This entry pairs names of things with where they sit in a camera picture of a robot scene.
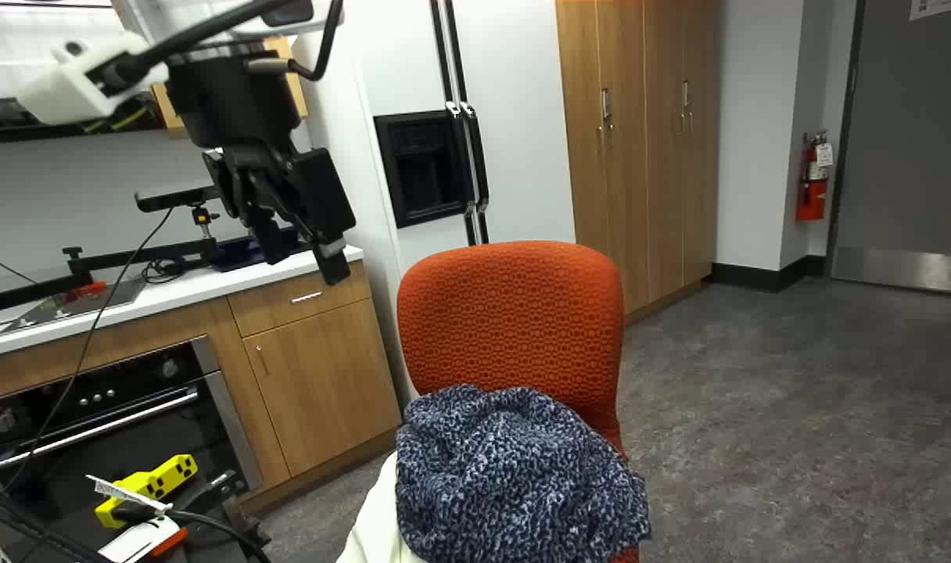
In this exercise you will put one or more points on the black wall baseboard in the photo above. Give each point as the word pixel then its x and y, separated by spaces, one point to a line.
pixel 759 277

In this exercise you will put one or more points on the red wall fire extinguisher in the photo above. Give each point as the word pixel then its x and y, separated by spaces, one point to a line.
pixel 811 176

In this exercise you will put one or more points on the white range hood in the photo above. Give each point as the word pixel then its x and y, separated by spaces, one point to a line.
pixel 27 43

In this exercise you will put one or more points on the white door sign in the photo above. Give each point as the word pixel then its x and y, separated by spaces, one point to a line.
pixel 939 6

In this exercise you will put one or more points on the orange fabric chair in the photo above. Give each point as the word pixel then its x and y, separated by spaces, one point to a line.
pixel 507 323

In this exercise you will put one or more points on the grey door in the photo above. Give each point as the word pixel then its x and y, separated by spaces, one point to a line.
pixel 903 135

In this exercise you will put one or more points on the black foreground frame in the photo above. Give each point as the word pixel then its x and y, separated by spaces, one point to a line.
pixel 16 528

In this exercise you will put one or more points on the black built-in oven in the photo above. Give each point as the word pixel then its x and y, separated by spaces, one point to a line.
pixel 109 416

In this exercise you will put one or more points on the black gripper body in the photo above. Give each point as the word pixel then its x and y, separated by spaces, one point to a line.
pixel 230 100

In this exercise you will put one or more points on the metal door kick plate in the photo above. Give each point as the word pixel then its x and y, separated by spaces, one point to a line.
pixel 903 271

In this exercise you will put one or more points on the wooden wall cabinet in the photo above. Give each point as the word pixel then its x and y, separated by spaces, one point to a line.
pixel 293 89

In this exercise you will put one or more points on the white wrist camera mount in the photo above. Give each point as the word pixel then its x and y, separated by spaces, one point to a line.
pixel 73 79

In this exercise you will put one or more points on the white countertop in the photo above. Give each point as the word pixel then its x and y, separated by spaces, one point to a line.
pixel 183 286

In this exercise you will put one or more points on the blue speckled fleece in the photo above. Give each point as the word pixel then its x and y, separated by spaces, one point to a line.
pixel 518 481

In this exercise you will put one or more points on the yellow black tool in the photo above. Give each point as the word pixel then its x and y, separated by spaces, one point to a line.
pixel 149 486

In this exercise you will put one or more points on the black wall monitor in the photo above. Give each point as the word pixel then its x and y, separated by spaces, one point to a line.
pixel 424 166

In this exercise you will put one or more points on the blue black box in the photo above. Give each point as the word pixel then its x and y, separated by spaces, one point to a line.
pixel 236 251

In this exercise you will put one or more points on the black clamp rail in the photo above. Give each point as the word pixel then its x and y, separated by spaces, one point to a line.
pixel 109 260

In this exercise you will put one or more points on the wooden counter base cabinet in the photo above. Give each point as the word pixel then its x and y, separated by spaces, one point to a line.
pixel 319 378

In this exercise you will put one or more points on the small red counter object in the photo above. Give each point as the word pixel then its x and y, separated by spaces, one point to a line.
pixel 86 291

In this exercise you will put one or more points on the white refrigerator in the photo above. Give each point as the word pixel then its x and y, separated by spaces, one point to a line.
pixel 518 127

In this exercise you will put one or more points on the white red card box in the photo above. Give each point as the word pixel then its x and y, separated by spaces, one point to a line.
pixel 141 539

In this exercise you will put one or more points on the tall wooden cabinet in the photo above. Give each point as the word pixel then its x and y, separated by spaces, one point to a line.
pixel 643 145

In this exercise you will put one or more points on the black camera on stand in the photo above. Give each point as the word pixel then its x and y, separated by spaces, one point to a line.
pixel 172 198

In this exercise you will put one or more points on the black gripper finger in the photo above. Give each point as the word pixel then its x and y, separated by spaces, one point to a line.
pixel 261 214
pixel 319 198

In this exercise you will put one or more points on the cream white cloth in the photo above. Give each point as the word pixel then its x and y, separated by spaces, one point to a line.
pixel 377 522

